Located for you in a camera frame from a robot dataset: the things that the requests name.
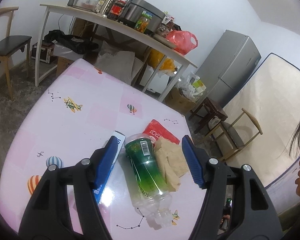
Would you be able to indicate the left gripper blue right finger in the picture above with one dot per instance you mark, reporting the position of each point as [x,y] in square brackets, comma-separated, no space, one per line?
[253,215]

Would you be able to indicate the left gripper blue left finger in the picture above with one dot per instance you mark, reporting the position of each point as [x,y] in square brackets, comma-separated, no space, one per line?
[47,215]

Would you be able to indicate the cardboard box with trash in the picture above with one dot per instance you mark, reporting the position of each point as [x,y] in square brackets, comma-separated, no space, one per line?
[185,93]

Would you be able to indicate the blue toothpaste box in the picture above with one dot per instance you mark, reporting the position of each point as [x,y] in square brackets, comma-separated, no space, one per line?
[107,177]

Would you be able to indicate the wooden armchair dark seat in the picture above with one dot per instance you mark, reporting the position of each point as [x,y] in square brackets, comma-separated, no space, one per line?
[233,136]

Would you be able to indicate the green label plastic bottle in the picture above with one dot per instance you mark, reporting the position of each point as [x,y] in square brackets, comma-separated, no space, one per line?
[153,199]

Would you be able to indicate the dark wooden stool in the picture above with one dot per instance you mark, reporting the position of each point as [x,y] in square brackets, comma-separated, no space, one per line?
[214,110]

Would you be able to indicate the white mattress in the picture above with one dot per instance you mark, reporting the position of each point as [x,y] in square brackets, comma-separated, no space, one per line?
[265,113]

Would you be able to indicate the red foil snack bag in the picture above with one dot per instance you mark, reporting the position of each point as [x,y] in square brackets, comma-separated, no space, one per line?
[155,131]

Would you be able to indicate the grey refrigerator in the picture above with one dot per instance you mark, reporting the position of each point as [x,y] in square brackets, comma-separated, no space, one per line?
[229,66]

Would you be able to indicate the wooden chair black seat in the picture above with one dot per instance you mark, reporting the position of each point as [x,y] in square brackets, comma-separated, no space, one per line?
[10,45]

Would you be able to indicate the red plastic bag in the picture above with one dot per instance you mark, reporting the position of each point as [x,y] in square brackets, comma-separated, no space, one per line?
[184,41]

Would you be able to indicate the pickle jar green label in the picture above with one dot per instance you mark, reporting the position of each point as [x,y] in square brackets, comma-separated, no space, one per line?
[143,21]

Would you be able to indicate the red lidded jar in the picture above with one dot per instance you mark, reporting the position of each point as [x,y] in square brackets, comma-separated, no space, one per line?
[116,9]

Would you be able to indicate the glass baking dish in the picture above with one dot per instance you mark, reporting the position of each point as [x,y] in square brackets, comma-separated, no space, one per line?
[88,5]

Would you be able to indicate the silver rice cooker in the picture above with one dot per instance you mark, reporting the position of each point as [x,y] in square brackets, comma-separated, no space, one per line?
[135,9]

